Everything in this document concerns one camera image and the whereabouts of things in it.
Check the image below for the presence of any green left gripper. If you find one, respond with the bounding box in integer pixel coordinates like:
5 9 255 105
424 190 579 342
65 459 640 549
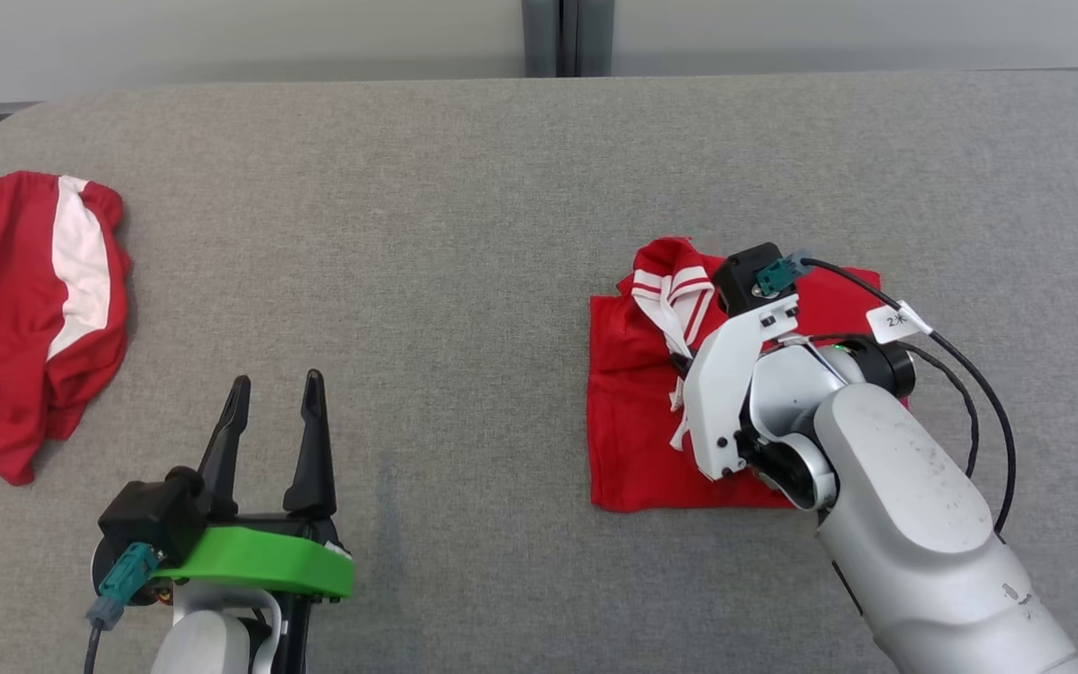
153 369 357 602

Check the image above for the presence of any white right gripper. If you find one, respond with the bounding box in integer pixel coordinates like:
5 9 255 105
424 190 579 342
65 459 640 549
668 294 803 482

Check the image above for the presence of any red white striped shirt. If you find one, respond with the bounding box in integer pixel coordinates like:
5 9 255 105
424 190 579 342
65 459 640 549
587 236 911 515

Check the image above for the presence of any grey fabric sofa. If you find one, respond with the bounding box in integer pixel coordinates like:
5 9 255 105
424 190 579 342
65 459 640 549
0 71 1078 674

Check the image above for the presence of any teal right cable connector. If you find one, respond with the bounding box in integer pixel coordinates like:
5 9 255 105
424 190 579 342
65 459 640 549
754 254 813 300

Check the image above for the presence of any teal cable connector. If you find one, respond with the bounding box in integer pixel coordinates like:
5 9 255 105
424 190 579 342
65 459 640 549
754 254 813 300
85 542 164 630

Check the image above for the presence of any teal left cable connector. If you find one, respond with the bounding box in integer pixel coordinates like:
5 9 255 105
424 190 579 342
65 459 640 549
85 542 164 630

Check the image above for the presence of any small white cable label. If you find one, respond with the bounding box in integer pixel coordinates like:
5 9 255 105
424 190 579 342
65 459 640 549
866 300 934 345

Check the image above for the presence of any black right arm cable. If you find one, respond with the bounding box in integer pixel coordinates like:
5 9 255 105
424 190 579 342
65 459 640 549
794 256 1019 542

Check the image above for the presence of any grey vertical wall post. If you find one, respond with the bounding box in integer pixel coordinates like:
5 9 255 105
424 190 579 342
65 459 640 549
521 0 616 79

